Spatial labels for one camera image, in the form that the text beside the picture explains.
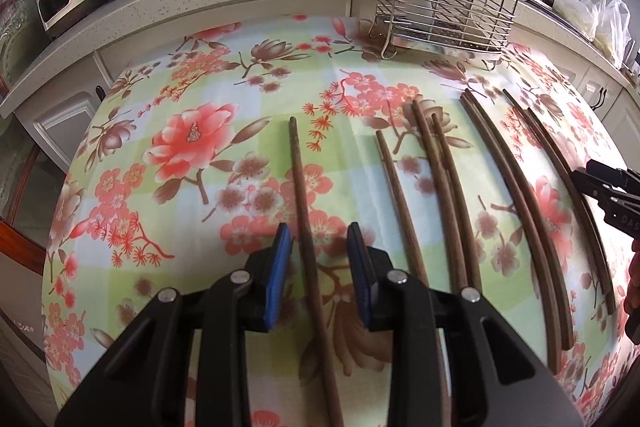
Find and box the glass door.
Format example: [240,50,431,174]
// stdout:
[0,0,57,228]

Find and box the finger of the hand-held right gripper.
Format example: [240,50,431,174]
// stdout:
[586,159,640,192]
[571,171,632,208]

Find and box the person's right hand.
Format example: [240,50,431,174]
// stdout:
[624,237,640,344]

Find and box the brown wooden chopstick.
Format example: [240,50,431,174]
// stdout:
[526,107,618,315]
[411,99,471,295]
[459,93,562,372]
[375,130,431,280]
[502,89,612,303]
[431,112,485,295]
[288,117,347,427]
[465,89,575,352]

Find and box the floral tablecloth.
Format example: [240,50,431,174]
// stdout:
[42,14,632,427]

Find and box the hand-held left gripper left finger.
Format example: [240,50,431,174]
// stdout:
[55,223,294,427]

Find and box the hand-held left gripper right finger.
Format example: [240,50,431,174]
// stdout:
[346,222,587,427]

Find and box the white plastic bag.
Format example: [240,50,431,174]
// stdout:
[551,0,634,68]

